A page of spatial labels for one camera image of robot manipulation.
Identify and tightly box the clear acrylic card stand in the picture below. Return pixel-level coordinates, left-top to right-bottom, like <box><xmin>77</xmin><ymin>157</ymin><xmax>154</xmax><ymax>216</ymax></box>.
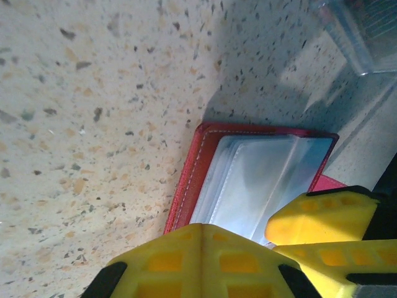
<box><xmin>319</xmin><ymin>0</ymin><xmax>397</xmax><ymax>77</ymax></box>

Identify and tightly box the red leather card holder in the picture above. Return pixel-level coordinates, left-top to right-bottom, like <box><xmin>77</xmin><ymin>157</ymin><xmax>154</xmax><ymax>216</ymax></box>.
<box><xmin>163</xmin><ymin>121</ymin><xmax>348</xmax><ymax>249</ymax></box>

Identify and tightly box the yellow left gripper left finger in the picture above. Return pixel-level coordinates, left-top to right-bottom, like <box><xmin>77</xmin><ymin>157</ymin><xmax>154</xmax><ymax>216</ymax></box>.
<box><xmin>81</xmin><ymin>222</ymin><xmax>203</xmax><ymax>298</ymax></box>

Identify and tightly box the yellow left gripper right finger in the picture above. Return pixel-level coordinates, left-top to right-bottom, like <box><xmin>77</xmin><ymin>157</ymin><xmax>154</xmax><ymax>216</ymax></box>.
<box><xmin>201</xmin><ymin>222</ymin><xmax>324</xmax><ymax>298</ymax></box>

